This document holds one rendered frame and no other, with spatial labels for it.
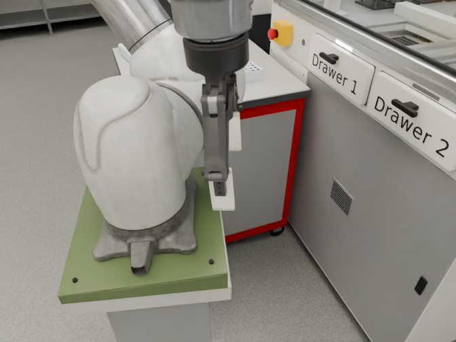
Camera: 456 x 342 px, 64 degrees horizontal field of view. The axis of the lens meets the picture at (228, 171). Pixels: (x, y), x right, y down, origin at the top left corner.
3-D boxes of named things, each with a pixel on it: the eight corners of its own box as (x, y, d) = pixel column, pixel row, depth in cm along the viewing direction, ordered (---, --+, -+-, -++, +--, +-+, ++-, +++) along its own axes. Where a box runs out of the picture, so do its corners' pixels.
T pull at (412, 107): (412, 119, 80) (414, 113, 79) (389, 103, 86) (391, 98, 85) (425, 116, 81) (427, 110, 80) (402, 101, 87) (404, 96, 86)
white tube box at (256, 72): (231, 86, 124) (231, 75, 122) (220, 77, 130) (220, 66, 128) (262, 79, 129) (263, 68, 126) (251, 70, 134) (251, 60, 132)
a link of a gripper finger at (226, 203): (231, 167, 45) (231, 170, 45) (235, 207, 50) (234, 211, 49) (207, 166, 46) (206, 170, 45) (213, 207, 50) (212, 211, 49)
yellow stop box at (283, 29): (278, 47, 131) (280, 26, 127) (269, 40, 137) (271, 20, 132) (291, 45, 133) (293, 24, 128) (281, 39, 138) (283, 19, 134)
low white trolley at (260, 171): (164, 277, 154) (136, 119, 107) (139, 186, 200) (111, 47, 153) (288, 239, 170) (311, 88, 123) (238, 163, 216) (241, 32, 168)
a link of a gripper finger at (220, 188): (224, 159, 44) (221, 175, 41) (226, 191, 47) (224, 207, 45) (212, 159, 44) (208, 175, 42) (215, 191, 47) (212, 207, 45)
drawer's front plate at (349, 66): (359, 106, 101) (370, 68, 94) (307, 66, 123) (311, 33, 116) (365, 104, 102) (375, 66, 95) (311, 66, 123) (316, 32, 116)
